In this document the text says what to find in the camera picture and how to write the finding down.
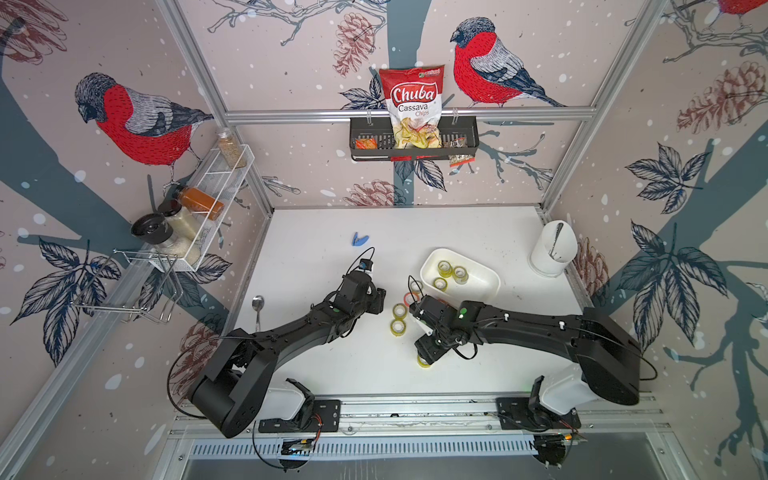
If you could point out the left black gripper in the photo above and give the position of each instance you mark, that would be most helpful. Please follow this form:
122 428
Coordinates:
378 300

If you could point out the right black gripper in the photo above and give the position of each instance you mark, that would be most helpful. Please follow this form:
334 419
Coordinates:
423 350

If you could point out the clear tape roll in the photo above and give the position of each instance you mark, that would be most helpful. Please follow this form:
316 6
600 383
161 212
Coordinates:
460 275

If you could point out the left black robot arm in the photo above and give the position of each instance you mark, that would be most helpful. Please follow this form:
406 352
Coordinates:
232 387

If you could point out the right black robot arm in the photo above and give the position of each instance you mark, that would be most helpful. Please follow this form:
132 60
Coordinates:
605 359

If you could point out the red tape roll left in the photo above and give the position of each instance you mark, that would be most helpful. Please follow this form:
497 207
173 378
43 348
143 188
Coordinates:
411 298

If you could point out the white plastic storage box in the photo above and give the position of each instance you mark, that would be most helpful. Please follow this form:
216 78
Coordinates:
483 284

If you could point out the blue tape dispenser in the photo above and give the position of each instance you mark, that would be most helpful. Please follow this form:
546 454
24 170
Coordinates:
359 240

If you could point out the metal spoon on table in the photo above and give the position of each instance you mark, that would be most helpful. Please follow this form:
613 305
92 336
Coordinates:
257 305

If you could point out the spoon in holder cup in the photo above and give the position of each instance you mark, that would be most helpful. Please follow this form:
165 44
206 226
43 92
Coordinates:
558 231

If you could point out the white utensil holder cup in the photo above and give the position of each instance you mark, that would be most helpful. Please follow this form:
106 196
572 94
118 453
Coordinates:
556 247

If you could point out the orange sauce bottle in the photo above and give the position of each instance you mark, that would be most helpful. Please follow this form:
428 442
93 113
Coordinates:
197 201

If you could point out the clear jar on rack top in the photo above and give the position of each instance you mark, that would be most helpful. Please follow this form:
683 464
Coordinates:
230 149

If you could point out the Chuba cassava chips bag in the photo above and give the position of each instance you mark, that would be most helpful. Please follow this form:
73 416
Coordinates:
413 98

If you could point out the black lid spice jar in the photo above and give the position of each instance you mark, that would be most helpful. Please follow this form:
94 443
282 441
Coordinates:
154 230

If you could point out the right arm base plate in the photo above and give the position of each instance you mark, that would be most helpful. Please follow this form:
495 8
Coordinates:
516 413

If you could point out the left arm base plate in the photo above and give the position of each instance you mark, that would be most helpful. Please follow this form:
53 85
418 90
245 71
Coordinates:
316 416

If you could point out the black wire wall basket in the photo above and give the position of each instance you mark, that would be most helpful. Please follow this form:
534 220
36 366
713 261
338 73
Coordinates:
377 139

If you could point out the white wire spice rack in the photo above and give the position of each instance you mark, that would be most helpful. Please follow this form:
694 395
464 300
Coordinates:
216 178

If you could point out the chrome wire holder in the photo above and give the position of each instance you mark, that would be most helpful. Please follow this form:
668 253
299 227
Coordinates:
149 287

